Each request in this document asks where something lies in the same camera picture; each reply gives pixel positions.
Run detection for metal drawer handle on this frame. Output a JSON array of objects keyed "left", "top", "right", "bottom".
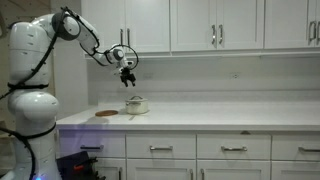
[
  {"left": 298, "top": 146, "right": 320, "bottom": 153},
  {"left": 79, "top": 144, "right": 105, "bottom": 150},
  {"left": 220, "top": 145, "right": 248, "bottom": 152},
  {"left": 149, "top": 145, "right": 174, "bottom": 151}
]

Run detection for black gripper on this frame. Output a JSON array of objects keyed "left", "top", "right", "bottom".
[{"left": 120, "top": 67, "right": 137, "bottom": 88}]

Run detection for black tool bag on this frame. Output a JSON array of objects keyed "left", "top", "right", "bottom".
[{"left": 56, "top": 151, "right": 106, "bottom": 180}]

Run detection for white drawer front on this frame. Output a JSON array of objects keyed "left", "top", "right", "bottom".
[
  {"left": 126, "top": 133, "right": 197, "bottom": 160},
  {"left": 271, "top": 134, "right": 320, "bottom": 162},
  {"left": 59, "top": 130, "right": 126, "bottom": 158},
  {"left": 196, "top": 133, "right": 272, "bottom": 160}
]

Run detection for white base cabinet door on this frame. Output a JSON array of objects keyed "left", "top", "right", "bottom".
[
  {"left": 94, "top": 158, "right": 126, "bottom": 180},
  {"left": 271, "top": 161, "right": 320, "bottom": 180},
  {"left": 196, "top": 159, "right": 271, "bottom": 180},
  {"left": 126, "top": 159, "right": 197, "bottom": 180}
]

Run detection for red black handled pliers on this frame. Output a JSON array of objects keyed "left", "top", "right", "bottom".
[{"left": 73, "top": 158, "right": 99, "bottom": 172}]

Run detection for white wall cabinet unit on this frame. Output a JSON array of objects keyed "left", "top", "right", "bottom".
[{"left": 81, "top": 0, "right": 320, "bottom": 60}]

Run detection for white wall cabinet door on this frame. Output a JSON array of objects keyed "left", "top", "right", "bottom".
[
  {"left": 124, "top": 0, "right": 171, "bottom": 54},
  {"left": 216, "top": 0, "right": 265, "bottom": 51},
  {"left": 308, "top": 0, "right": 320, "bottom": 49},
  {"left": 81, "top": 0, "right": 126, "bottom": 54},
  {"left": 169, "top": 0, "right": 218, "bottom": 52},
  {"left": 264, "top": 0, "right": 309, "bottom": 50}
]

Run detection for white pot with metal handle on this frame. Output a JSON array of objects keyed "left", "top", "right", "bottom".
[{"left": 125, "top": 99, "right": 150, "bottom": 116}]

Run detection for white base cabinet unit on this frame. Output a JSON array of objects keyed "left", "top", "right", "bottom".
[{"left": 58, "top": 129, "right": 320, "bottom": 180}]

